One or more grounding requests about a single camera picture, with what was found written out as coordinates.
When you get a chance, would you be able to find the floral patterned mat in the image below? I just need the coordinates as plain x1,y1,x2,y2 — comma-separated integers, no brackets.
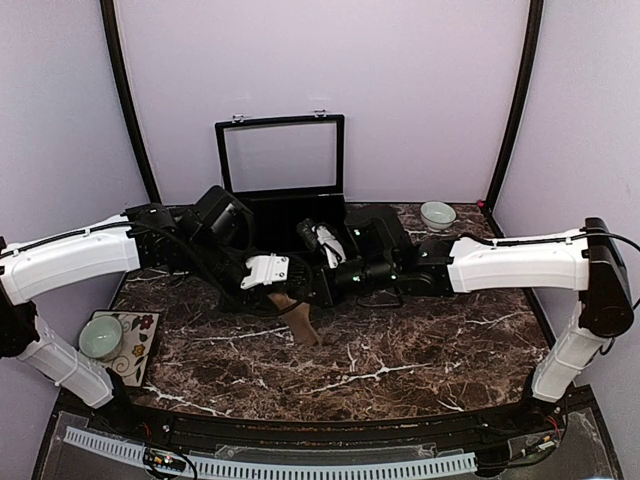
91,310,160,387

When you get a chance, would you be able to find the black frame post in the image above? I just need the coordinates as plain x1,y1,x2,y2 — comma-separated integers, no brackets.
99,0,162,203
484,0,544,215

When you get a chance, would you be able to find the tan brown sock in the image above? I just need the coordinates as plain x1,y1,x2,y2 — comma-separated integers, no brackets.
269,293,321,346

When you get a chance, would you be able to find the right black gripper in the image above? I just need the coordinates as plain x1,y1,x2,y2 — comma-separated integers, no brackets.
294,255,397,310

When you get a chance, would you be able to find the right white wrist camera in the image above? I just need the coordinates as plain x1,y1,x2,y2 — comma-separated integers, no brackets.
296,218,347,269

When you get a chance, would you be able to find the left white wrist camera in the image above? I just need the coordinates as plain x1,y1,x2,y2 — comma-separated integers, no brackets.
240,254,290,290

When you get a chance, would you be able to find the right black frame post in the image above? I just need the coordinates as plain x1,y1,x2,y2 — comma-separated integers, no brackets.
484,0,544,215

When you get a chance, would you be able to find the pale green bowl at back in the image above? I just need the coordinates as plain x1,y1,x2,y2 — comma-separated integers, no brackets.
420,201,457,232

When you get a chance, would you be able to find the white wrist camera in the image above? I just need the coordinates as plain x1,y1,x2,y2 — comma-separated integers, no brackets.
240,254,290,290
296,218,347,269

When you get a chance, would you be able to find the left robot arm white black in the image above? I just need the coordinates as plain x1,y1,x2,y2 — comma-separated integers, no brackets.
1,186,320,436

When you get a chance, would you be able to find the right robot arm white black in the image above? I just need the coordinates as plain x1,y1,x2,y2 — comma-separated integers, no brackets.
298,206,635,434

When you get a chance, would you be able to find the left black frame post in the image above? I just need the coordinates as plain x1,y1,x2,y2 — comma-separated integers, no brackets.
99,0,162,203

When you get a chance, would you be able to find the pale green bowl on mat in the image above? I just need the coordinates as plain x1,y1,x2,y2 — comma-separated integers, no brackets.
78,315,124,362

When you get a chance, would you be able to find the green circuit board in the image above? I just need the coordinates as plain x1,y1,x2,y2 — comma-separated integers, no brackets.
142,448,187,474

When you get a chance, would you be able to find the black front rail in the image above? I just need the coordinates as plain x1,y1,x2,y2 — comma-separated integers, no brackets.
59,389,601,451

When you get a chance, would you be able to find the black display case glass lid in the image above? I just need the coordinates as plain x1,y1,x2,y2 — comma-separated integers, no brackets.
214,112,351,261

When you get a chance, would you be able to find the white slotted cable duct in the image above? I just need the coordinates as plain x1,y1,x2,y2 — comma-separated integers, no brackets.
63,427,478,479

